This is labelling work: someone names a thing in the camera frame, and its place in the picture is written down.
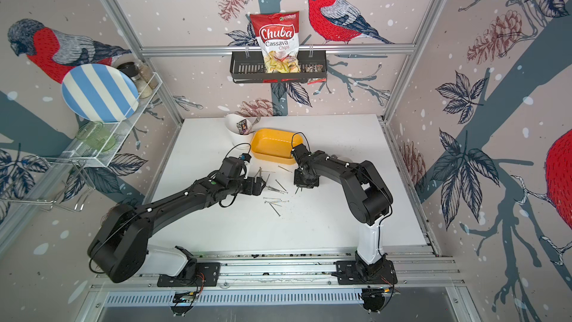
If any blue white striped plate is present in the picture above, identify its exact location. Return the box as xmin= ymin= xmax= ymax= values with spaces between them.
xmin=62 ymin=64 xmax=139 ymax=123

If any yellow plastic storage box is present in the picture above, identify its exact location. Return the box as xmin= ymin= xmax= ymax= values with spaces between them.
xmin=251 ymin=128 xmax=303 ymax=165

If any green glass cup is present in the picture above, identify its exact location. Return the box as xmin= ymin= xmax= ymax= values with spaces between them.
xmin=76 ymin=122 xmax=116 ymax=152

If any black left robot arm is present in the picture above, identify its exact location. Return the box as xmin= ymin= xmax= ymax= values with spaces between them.
xmin=87 ymin=154 xmax=266 ymax=283

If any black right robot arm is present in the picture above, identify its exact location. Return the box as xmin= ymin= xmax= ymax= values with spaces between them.
xmin=291 ymin=144 xmax=393 ymax=281

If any white utensil holder cup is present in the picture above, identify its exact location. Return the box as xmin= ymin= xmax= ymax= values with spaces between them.
xmin=224 ymin=113 xmax=258 ymax=151

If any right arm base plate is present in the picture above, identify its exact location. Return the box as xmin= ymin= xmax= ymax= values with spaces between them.
xmin=332 ymin=253 xmax=398 ymax=286

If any black wire wall basket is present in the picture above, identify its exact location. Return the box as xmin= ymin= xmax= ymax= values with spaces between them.
xmin=229 ymin=51 xmax=328 ymax=83

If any steel nail by box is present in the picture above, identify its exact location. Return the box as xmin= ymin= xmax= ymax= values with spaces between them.
xmin=278 ymin=165 xmax=292 ymax=173

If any clear wire wall shelf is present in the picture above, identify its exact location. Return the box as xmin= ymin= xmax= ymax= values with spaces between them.
xmin=48 ymin=64 xmax=163 ymax=168

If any light spice jar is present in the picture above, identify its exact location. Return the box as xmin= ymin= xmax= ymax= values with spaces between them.
xmin=137 ymin=62 xmax=158 ymax=90

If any dark lid spice jar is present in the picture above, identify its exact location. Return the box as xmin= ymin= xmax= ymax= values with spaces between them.
xmin=116 ymin=62 xmax=146 ymax=92

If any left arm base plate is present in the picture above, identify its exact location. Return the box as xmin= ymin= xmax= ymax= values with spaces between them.
xmin=157 ymin=246 xmax=221 ymax=288

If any red cassava chips bag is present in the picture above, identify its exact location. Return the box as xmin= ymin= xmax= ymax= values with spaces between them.
xmin=250 ymin=11 xmax=301 ymax=74

